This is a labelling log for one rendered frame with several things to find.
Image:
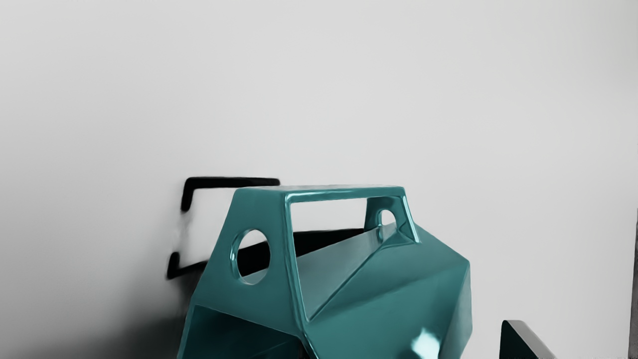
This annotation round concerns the teal faceted mug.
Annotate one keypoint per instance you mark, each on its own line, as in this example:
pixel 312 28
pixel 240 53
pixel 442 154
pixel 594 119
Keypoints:
pixel 379 294

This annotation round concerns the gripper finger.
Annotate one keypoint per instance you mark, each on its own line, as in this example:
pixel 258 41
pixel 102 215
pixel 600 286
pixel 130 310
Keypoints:
pixel 518 344

